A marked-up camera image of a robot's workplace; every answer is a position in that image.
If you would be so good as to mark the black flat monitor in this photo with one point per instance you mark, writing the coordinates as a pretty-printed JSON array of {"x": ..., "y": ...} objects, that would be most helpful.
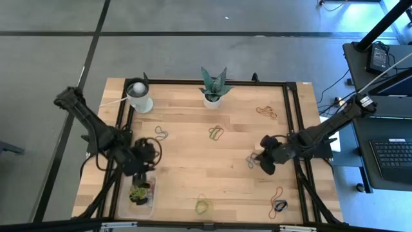
[{"x": 396, "y": 85}]

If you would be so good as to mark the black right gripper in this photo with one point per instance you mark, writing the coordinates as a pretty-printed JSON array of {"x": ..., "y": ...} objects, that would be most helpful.
[{"x": 277, "y": 153}]

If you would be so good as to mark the snake plant in white pot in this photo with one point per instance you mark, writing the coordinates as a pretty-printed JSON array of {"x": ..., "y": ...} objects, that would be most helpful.
[{"x": 212, "y": 102}]

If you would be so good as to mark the white tilted bin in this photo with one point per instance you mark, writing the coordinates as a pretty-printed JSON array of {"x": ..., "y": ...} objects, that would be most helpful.
[{"x": 140, "y": 100}]

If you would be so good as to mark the black laptop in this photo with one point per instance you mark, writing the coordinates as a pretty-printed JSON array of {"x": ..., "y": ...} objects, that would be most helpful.
[{"x": 392, "y": 154}]

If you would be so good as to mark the black table clamp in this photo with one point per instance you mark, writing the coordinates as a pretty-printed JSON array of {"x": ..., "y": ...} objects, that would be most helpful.
[
  {"x": 145, "y": 78},
  {"x": 255, "y": 78}
]

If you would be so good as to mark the wide black rubber band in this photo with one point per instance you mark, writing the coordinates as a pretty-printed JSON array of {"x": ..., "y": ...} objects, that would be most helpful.
[{"x": 276, "y": 207}]

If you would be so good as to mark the grey chair leg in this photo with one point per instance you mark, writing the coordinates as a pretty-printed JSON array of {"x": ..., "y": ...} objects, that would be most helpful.
[{"x": 9, "y": 147}]

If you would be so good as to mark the black aluminium table frame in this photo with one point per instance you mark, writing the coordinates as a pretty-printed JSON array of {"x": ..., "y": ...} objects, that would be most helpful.
[{"x": 225, "y": 82}]

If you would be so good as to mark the white paper sheet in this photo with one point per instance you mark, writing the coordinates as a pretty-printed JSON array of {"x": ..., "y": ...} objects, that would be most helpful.
[{"x": 336, "y": 145}]

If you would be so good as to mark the black desk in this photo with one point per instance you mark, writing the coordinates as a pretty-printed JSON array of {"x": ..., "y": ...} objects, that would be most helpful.
[
  {"x": 357, "y": 80},
  {"x": 362, "y": 154}
]

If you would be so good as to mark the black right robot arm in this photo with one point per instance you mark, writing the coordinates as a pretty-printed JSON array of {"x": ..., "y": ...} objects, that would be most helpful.
[{"x": 334, "y": 122}]

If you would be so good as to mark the far right rubber bands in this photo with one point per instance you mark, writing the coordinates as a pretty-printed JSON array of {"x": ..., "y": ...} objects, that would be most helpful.
[{"x": 248, "y": 162}]

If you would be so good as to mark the silver metal bracket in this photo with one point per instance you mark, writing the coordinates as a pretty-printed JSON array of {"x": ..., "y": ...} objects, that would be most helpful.
[
  {"x": 119, "y": 225},
  {"x": 297, "y": 228}
]

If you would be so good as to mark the small black floor block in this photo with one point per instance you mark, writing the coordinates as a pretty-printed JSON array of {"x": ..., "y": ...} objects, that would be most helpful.
[{"x": 350, "y": 81}]

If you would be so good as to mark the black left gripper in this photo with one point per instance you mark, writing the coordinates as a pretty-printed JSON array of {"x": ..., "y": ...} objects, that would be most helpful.
[{"x": 136, "y": 161}]

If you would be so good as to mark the yellow rubber band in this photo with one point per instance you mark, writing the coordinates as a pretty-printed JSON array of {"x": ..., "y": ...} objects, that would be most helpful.
[
  {"x": 219, "y": 127},
  {"x": 262, "y": 109},
  {"x": 210, "y": 203}
]

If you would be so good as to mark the clear plastic bin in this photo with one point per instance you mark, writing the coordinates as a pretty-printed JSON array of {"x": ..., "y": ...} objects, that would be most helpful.
[{"x": 125, "y": 209}]

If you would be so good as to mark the black vertical pole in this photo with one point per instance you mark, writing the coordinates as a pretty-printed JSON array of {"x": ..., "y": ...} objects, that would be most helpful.
[{"x": 383, "y": 24}]

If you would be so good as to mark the black crossbeam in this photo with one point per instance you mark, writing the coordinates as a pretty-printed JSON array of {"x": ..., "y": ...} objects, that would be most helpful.
[{"x": 48, "y": 226}]

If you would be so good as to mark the power strip with plugs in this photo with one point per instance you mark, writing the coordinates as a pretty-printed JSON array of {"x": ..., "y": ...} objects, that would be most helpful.
[{"x": 338, "y": 102}]

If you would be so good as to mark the black caster wheel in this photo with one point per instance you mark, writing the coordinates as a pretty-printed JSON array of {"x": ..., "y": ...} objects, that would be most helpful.
[{"x": 360, "y": 187}]

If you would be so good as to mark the black power adapter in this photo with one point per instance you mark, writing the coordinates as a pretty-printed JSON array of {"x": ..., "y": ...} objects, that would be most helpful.
[{"x": 377, "y": 58}]

